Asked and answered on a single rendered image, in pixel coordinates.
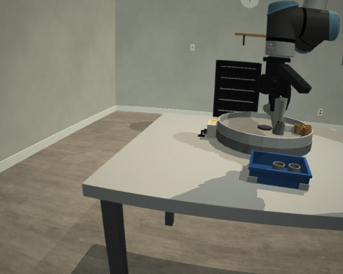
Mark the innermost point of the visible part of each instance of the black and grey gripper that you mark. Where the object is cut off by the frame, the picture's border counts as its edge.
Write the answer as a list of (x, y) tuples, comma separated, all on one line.
[(275, 87)]

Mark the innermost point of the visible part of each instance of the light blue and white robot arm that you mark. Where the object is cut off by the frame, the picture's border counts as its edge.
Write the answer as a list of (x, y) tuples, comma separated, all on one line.
[(287, 28)]

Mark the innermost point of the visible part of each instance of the blue crate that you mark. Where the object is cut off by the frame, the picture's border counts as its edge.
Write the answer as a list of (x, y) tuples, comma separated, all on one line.
[(261, 171)]

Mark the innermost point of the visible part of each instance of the grey metal bushing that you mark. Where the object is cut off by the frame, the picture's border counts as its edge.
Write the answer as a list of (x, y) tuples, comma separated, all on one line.
[(280, 167), (279, 129), (294, 168)]

